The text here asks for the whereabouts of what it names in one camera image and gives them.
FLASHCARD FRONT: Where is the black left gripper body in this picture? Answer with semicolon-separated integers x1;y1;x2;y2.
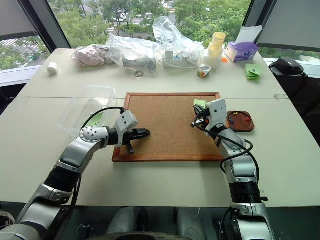
119;128;138;148

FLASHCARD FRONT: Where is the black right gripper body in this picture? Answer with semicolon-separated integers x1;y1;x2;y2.
196;108;211;130

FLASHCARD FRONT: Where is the green sticky note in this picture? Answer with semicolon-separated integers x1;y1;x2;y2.
87;112;105;127
193;98;208;109

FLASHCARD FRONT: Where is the clear jar of coloured pushpins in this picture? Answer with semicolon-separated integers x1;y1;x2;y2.
196;63;213;79

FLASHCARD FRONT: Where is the brown wooden tray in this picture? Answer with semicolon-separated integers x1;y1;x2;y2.
225;110;256;133

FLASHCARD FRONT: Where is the clear plastic box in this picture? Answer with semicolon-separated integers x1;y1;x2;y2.
57;84;118;138

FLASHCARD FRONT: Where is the purple tissue box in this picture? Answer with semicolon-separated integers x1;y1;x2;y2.
224;24;264;63

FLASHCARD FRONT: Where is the wood framed cork board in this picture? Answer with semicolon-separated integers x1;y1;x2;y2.
111;92;229;163

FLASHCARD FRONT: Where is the white plastic container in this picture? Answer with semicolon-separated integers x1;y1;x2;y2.
203;48;224;69

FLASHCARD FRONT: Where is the white power strip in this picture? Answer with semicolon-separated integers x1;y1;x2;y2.
161;49;201;69

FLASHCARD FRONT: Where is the stack of yellow cups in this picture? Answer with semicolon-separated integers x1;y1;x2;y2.
208;42;223;60

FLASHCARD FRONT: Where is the stack of green notes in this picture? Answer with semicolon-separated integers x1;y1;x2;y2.
245;63;262;82

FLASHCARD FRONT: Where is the yellow plastic cup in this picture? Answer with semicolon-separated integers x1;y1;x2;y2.
212;31;227;49

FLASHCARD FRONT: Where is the grey rounded shape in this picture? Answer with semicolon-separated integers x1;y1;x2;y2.
106;206;142;236

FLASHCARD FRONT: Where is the large clear plastic bag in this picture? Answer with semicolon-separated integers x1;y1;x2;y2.
152;15;205;70

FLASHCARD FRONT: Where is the clear bag with grey cylinders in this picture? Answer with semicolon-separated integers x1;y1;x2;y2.
106;33;161;76

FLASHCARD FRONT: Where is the bag with pink contents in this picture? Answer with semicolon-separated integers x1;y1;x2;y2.
71;44;115;68

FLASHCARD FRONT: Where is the black pouch bag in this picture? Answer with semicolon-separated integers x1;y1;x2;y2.
268;56;309;76

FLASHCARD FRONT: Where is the white tape roll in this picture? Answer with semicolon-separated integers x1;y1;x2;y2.
46;61;59;75

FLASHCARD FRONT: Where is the grey window blind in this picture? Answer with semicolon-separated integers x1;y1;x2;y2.
0;0;39;38
257;0;320;46

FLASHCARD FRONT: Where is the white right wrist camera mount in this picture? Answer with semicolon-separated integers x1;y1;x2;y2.
204;98;229;132

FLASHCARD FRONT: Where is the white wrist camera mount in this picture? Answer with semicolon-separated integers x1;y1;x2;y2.
204;98;229;132
114;110;139;145

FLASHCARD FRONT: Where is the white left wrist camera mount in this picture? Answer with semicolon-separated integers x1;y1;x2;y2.
114;110;139;145

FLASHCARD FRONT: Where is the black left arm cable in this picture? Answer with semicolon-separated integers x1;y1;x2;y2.
67;106;126;216

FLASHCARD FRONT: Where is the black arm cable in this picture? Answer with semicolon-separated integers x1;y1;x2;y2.
194;121;261;184
67;106;126;216

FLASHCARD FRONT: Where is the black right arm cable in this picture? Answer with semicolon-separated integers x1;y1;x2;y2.
194;121;261;184

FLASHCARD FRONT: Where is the black window frame post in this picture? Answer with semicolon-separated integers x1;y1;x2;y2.
18;0;72;54
241;0;261;28

